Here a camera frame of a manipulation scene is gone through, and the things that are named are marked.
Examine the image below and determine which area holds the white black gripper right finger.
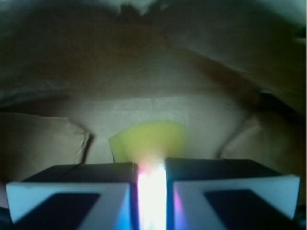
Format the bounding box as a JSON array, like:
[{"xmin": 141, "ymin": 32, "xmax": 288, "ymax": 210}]
[{"xmin": 165, "ymin": 158, "xmax": 300, "ymax": 230}]

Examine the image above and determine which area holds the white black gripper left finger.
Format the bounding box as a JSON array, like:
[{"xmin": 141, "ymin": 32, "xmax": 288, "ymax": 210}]
[{"xmin": 6, "ymin": 163, "xmax": 139, "ymax": 230}]

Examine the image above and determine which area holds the yellow sponge with green backing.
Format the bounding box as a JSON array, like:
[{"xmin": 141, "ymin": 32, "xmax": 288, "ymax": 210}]
[{"xmin": 108, "ymin": 120, "xmax": 187, "ymax": 164}]

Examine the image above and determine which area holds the brown paper bag tray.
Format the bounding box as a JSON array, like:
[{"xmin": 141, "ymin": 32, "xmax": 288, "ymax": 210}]
[{"xmin": 0, "ymin": 0, "xmax": 307, "ymax": 230}]

